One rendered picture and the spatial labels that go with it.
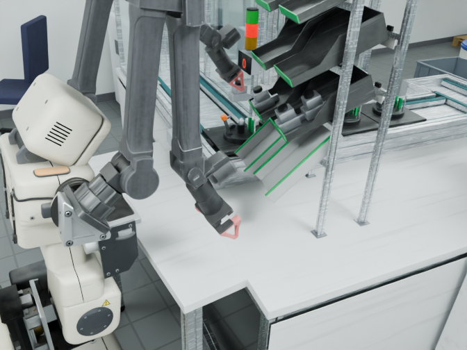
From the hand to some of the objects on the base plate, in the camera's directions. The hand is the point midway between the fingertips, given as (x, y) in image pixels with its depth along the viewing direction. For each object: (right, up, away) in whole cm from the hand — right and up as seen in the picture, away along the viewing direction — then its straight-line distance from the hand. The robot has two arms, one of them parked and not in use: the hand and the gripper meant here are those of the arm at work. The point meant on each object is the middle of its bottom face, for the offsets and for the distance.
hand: (239, 87), depth 162 cm
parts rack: (+26, -42, -7) cm, 50 cm away
